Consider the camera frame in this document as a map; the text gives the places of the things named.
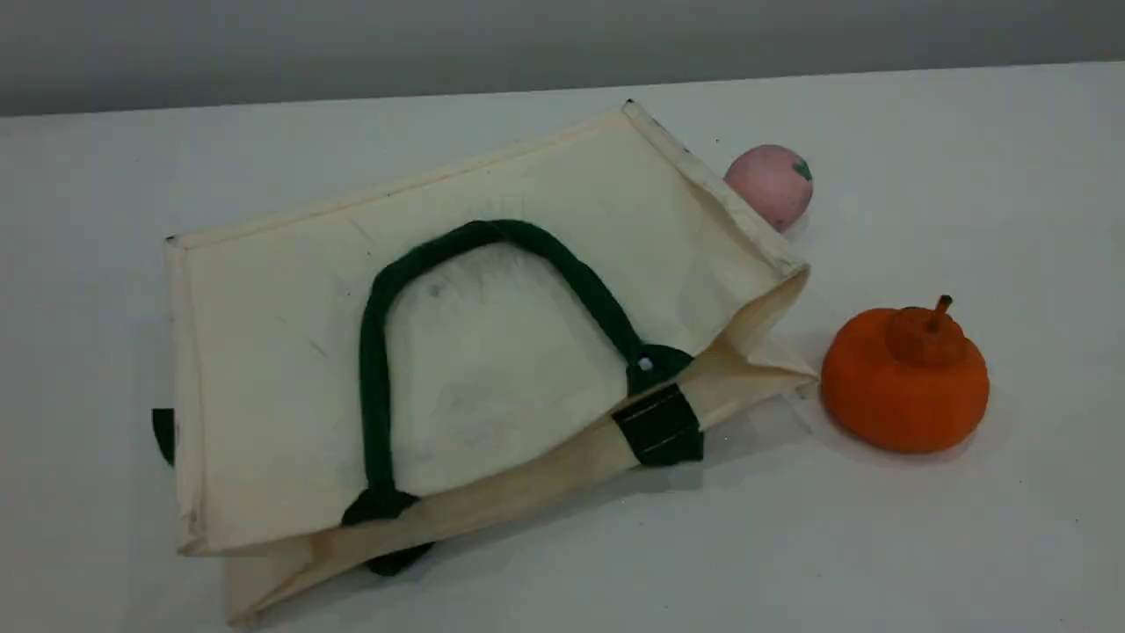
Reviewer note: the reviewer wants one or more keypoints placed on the pink peach shaped bun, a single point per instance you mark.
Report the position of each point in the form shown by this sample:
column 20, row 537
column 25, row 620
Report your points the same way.
column 778, row 185

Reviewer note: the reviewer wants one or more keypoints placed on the orange persimmon shaped toy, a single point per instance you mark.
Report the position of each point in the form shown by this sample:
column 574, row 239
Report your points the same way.
column 901, row 396

